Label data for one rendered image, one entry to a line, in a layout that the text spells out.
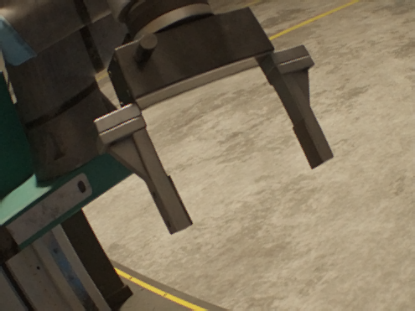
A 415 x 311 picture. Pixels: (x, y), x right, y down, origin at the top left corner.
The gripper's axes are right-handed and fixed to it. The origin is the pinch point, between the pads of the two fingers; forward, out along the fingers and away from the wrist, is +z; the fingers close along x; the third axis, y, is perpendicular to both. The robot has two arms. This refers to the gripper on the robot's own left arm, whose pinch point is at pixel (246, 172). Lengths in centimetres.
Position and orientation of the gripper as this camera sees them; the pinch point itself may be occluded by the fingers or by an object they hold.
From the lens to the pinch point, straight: 55.5
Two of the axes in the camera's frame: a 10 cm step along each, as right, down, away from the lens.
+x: 8.6, -3.7, 3.4
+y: 2.7, -2.4, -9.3
